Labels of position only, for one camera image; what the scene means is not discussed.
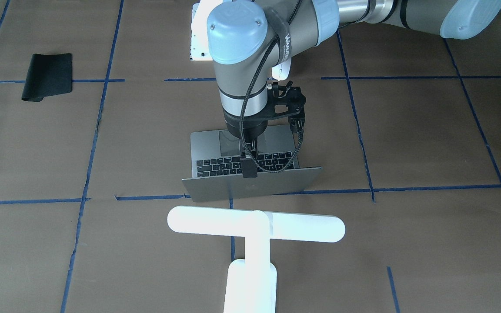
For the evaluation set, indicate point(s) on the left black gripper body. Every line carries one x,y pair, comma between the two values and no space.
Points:
234,127

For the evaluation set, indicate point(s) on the white computer mouse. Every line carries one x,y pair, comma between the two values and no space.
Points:
281,71

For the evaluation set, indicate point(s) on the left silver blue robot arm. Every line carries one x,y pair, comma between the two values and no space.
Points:
248,37

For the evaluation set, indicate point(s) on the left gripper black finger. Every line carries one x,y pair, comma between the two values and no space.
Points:
249,167

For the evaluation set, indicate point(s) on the grey laptop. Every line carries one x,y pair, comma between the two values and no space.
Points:
217,168

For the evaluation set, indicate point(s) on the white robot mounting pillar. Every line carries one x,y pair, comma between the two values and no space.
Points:
199,49

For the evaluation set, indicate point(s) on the black mouse pad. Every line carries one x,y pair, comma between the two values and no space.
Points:
48,75

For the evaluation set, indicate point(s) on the white desk lamp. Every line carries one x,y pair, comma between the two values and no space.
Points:
252,281

